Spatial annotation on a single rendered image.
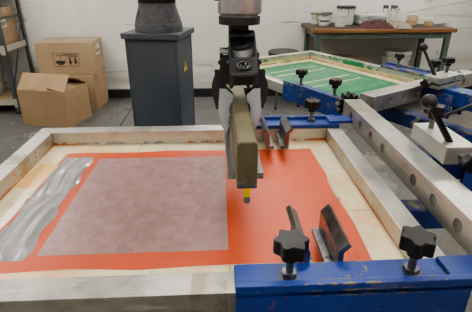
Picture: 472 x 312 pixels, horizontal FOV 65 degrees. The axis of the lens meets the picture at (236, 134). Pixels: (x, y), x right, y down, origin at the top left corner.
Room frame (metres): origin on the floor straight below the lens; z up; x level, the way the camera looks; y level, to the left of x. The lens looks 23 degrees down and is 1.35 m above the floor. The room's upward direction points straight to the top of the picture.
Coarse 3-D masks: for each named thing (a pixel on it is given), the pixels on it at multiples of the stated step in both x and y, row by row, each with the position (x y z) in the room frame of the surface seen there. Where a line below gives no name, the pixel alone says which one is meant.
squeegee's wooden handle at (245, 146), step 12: (228, 84) 0.80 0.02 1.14; (240, 96) 0.68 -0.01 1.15; (240, 108) 0.61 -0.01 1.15; (240, 120) 0.55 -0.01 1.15; (240, 132) 0.51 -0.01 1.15; (252, 132) 0.51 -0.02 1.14; (240, 144) 0.47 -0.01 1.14; (252, 144) 0.47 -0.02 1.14; (240, 156) 0.47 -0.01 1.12; (252, 156) 0.47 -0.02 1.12; (240, 168) 0.47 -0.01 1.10; (252, 168) 0.47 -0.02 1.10; (240, 180) 0.47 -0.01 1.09; (252, 180) 0.47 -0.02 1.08
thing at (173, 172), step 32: (96, 160) 0.79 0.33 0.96; (128, 160) 0.79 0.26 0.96; (160, 160) 0.79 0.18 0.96; (192, 160) 0.79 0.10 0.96; (224, 160) 0.79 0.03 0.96; (288, 160) 0.79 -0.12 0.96; (96, 192) 0.65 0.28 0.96; (128, 192) 0.65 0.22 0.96; (160, 192) 0.65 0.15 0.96; (192, 192) 0.65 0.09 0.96; (224, 192) 0.65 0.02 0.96; (256, 192) 0.65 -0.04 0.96
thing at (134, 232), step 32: (288, 192) 0.65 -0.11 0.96; (320, 192) 0.65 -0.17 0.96; (64, 224) 0.54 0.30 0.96; (96, 224) 0.54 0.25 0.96; (128, 224) 0.54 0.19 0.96; (160, 224) 0.54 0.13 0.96; (192, 224) 0.54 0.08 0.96; (224, 224) 0.54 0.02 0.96; (256, 224) 0.54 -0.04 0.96; (288, 224) 0.54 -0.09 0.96; (352, 224) 0.54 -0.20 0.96; (32, 256) 0.46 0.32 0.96; (64, 256) 0.46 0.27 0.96; (96, 256) 0.46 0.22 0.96; (128, 256) 0.46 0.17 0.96; (160, 256) 0.46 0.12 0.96; (192, 256) 0.46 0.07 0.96; (224, 256) 0.46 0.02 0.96; (256, 256) 0.46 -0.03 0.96; (320, 256) 0.46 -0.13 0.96; (352, 256) 0.46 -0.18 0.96
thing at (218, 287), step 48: (48, 144) 0.85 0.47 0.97; (96, 144) 0.88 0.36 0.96; (336, 144) 0.82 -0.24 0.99; (0, 192) 0.62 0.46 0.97; (384, 192) 0.59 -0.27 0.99; (0, 288) 0.36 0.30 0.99; (48, 288) 0.36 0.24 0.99; (96, 288) 0.36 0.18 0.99; (144, 288) 0.36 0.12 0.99; (192, 288) 0.36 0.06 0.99
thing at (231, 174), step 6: (228, 138) 0.63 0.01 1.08; (228, 144) 0.61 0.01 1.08; (228, 150) 0.58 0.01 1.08; (228, 156) 0.56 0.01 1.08; (258, 156) 0.56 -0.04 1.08; (228, 162) 0.54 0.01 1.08; (234, 162) 0.54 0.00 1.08; (258, 162) 0.54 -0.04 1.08; (228, 168) 0.52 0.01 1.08; (234, 168) 0.52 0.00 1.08; (258, 168) 0.52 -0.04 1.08; (228, 174) 0.50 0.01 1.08; (234, 174) 0.50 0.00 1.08; (258, 174) 0.50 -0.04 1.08
